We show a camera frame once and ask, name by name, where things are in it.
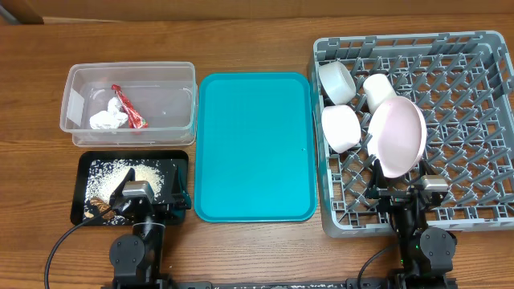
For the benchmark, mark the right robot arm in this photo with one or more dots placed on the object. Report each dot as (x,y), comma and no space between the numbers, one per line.
(426,251)

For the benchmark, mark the clear plastic storage bin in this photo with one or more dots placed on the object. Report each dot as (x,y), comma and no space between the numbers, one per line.
(164,93)

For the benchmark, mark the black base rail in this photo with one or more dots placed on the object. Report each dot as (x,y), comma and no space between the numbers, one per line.
(366,283)

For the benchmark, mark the white cup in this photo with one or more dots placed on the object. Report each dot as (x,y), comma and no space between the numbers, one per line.
(378,89)

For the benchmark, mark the black plastic tray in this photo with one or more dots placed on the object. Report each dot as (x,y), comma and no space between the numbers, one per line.
(180,158)

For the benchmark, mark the brown food scrap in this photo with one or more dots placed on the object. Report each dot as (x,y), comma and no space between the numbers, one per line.
(102,206)

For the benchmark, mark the grey dishwasher rack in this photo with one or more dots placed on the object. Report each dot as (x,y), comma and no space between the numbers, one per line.
(463,84)

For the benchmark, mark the white pink plate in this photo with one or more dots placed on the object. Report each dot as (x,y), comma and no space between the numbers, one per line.
(398,136)

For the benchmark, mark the red snack wrapper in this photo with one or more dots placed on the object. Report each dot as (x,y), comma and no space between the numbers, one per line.
(135,119)

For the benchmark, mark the grey bowl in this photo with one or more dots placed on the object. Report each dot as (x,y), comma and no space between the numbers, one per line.
(337,82)

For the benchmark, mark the white napkin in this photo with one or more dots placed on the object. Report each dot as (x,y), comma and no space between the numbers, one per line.
(111,118)

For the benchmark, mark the pink bowl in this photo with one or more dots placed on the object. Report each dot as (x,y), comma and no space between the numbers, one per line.
(341,127)

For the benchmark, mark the cardboard backdrop wall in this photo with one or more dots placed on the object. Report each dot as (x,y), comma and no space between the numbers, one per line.
(37,11)

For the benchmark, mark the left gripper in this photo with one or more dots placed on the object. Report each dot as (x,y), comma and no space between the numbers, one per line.
(181,198)

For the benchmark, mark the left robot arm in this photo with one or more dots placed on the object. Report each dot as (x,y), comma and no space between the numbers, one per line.
(136,257)

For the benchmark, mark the teal serving tray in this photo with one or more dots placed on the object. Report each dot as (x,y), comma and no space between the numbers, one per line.
(255,148)

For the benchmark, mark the pile of white rice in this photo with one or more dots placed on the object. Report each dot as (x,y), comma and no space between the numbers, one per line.
(105,175)

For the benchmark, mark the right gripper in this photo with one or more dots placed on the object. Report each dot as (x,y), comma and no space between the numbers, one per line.
(391,197)

